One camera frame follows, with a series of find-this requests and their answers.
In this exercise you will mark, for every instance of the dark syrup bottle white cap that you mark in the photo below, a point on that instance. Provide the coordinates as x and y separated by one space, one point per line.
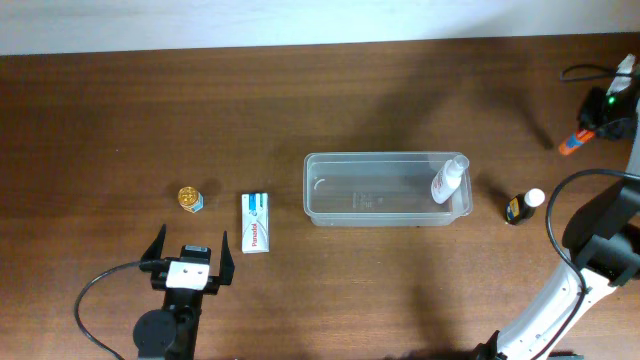
523 206

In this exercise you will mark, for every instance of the gold lid balm jar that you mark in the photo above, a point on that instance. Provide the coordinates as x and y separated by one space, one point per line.
190 199

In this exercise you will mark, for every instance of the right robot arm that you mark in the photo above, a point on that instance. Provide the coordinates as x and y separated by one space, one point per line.
599 252

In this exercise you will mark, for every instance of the orange tablet tube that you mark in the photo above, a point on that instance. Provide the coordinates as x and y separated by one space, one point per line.
575 141

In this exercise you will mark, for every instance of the white Panadol medicine box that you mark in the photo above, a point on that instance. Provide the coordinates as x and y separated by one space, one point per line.
255 223

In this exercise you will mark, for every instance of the clear plastic container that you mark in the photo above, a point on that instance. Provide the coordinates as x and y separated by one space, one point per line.
380 189

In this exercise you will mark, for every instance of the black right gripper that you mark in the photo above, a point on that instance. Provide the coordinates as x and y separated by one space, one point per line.
590 118

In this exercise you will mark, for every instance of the white spray bottle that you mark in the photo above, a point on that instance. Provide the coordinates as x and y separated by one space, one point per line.
448 178

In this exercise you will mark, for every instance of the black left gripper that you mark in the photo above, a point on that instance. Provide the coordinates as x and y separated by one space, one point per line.
150 261

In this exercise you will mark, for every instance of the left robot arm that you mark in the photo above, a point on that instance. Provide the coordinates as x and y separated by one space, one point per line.
170 332

